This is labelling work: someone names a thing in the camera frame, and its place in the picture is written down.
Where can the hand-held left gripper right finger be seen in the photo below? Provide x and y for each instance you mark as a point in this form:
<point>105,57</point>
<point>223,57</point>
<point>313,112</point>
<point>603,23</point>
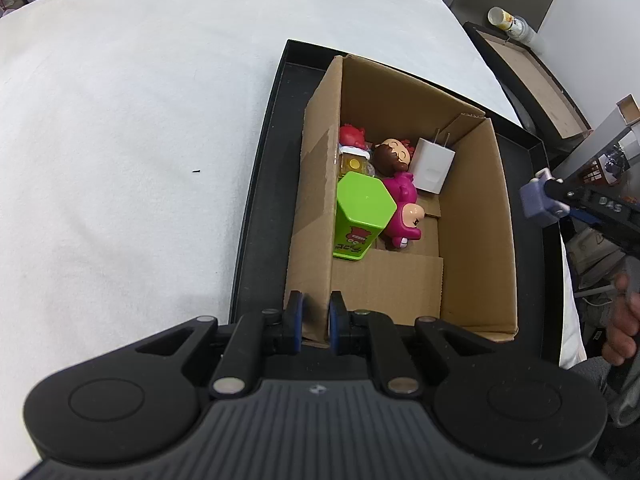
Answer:
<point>334,321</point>

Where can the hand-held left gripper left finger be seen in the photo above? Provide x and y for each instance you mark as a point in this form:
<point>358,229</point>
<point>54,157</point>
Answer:
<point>297,321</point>

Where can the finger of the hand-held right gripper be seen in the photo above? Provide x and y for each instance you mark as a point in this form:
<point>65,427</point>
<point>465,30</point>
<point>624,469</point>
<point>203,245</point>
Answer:
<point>567,191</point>
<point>585,216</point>

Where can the lavender white toy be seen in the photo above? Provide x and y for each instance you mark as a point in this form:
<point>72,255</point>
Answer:
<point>537,200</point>

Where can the brown cardboard box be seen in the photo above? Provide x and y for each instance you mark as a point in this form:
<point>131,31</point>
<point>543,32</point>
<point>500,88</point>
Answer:
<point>475,240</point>

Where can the black shallow tray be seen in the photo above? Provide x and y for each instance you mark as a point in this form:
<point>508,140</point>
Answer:
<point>270,200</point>

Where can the white charger plug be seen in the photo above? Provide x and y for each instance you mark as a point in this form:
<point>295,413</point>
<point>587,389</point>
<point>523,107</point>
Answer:
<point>432,165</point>

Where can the pink bear toy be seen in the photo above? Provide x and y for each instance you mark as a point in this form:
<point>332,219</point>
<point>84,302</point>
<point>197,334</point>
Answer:
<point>402,200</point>

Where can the small yellow bottle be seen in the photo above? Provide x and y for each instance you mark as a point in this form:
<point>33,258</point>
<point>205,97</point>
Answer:
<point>352,162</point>

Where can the brown-haired doll figure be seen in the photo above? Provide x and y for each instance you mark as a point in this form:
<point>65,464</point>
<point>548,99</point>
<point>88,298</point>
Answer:
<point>392,155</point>

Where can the red toy figure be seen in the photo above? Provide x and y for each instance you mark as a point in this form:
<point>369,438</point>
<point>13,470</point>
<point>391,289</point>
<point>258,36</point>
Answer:
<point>351,135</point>

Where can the person's right hand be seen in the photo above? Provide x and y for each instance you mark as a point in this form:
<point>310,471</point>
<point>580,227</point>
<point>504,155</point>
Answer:
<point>622,327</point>

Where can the brick pattern small box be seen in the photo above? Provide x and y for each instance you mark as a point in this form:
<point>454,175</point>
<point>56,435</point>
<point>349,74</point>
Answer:
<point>595,172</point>

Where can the grey patterned bag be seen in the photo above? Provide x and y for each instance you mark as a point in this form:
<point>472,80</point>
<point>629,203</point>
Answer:
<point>595,252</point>

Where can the white side shelf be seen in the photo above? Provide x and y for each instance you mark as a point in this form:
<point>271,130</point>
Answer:
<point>600,135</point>

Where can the black tray with cardboard bottom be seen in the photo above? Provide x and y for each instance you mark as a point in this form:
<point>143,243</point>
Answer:
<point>540,80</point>

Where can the green hexagonal container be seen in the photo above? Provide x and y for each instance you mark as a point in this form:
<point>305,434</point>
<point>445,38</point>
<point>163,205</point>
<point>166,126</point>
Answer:
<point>362,200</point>

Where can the person's grey pants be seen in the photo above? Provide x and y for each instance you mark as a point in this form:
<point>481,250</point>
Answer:
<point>590,380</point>

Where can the white yellow plastic bottle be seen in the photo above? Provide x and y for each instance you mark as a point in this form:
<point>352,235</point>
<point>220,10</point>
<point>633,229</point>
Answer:
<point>511,24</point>

